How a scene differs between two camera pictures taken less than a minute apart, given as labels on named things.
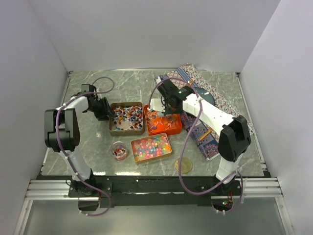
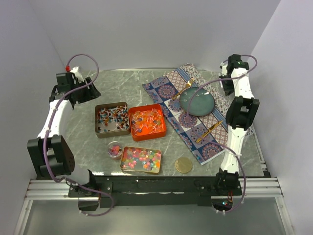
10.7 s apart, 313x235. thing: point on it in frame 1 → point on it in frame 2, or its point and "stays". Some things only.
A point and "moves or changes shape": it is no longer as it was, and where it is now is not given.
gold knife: [206, 133] stays
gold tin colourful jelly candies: [150, 147] → [139, 160]
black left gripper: [106, 110] → [91, 93]
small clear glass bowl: [119, 151] moves or changes shape
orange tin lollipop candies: [158, 123] → [147, 121]
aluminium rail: [257, 187] stays
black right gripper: [167, 112] → [228, 89]
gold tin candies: [128, 119] moves or changes shape
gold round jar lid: [186, 166] stays
